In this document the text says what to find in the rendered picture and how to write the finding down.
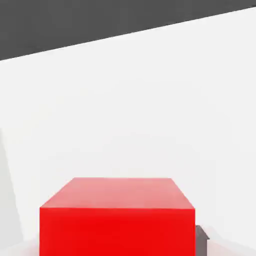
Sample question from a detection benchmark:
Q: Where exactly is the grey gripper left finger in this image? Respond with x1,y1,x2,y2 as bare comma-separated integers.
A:
20,238,40,256

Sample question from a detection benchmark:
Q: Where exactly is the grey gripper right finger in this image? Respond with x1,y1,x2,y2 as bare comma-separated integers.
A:
194,224,254,256

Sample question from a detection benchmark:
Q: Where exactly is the small red cube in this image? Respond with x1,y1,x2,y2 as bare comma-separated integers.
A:
39,177,196,256

